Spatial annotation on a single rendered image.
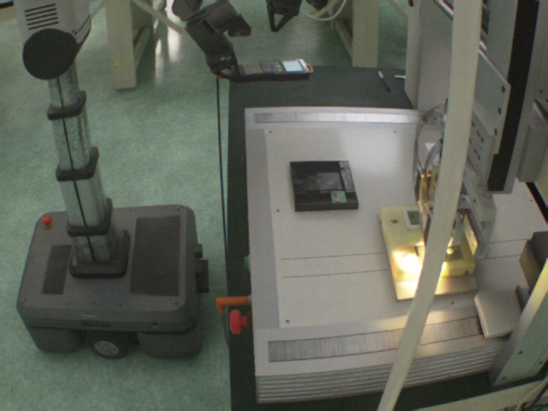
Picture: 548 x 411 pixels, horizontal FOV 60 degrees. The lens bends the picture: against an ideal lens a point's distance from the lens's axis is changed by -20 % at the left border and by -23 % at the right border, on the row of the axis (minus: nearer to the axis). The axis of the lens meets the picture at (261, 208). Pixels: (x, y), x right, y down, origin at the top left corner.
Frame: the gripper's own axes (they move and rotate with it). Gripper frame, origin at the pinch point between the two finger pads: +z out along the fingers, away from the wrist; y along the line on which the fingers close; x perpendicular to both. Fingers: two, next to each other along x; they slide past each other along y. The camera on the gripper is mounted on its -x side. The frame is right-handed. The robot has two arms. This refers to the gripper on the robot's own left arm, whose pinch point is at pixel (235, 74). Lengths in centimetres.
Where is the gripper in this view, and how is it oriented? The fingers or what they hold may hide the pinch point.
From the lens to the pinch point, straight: 145.7
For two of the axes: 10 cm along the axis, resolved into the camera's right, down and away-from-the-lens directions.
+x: -8.5, 4.8, 2.3
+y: -1.6, -6.5, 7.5
